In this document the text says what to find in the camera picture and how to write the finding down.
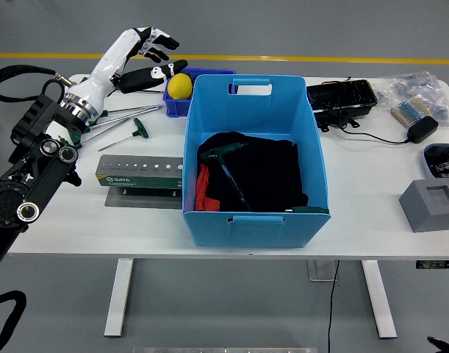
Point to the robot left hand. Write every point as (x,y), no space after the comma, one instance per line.
(103,70)

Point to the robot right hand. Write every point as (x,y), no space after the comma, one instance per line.
(444,345)

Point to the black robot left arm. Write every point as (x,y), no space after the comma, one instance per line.
(36,176)

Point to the grey green tool rack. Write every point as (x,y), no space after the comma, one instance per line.
(143,180)

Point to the large light blue plastic box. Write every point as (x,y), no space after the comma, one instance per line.
(261,231)

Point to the white table leg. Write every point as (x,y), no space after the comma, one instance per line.
(378,298)
(117,298)

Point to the black desk control panel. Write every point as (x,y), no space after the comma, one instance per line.
(437,264)

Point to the small dark blue bin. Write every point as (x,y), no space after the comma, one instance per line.
(176,106)

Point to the grey hollow block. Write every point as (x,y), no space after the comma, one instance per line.
(426,213)

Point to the metal plate under table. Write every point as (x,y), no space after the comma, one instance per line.
(319,270)

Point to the red cloth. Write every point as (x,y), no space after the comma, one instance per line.
(202,184)

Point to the loose circuit parts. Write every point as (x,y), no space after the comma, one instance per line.
(446,165)

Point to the small light blue bin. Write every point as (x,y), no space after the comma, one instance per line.
(427,162)

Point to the black cloth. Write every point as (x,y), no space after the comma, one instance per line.
(272,173)

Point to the black power adapter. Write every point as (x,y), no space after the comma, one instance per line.
(422,128)

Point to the taped resistor strip bundle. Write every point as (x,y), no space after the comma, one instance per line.
(409,109)

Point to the black ribbed tray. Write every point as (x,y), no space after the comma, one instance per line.
(341,95)

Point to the clear plastic parts bags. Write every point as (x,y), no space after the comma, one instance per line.
(411,82)

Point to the grey metal base plate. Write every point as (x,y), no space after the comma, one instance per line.
(143,200)

